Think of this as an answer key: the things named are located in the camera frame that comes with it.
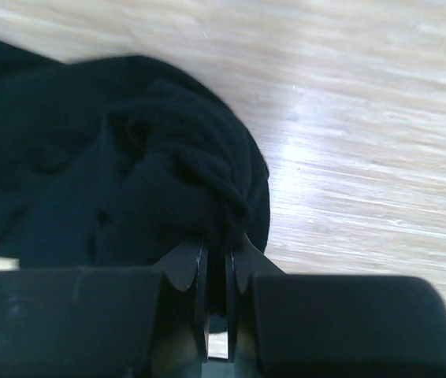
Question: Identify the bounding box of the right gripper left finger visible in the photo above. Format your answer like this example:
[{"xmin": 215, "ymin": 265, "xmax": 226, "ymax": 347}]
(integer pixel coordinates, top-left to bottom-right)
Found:
[{"xmin": 0, "ymin": 243, "xmax": 209, "ymax": 377}]

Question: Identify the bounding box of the black t shirt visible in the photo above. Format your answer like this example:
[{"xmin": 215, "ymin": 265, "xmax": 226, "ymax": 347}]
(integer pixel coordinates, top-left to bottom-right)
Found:
[{"xmin": 0, "ymin": 42, "xmax": 270, "ymax": 333}]

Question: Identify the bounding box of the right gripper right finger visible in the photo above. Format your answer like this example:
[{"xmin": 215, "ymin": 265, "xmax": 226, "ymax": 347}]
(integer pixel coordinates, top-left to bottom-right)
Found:
[{"xmin": 225, "ymin": 239, "xmax": 446, "ymax": 377}]

